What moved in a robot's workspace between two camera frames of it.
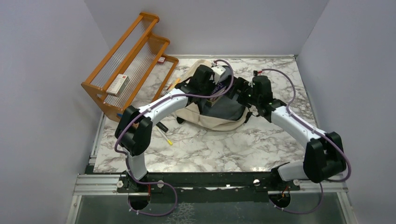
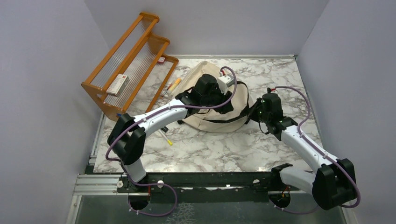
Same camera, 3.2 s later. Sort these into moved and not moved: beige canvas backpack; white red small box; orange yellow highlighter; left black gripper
Moved: left black gripper
Not moved: beige canvas backpack; orange yellow highlighter; white red small box
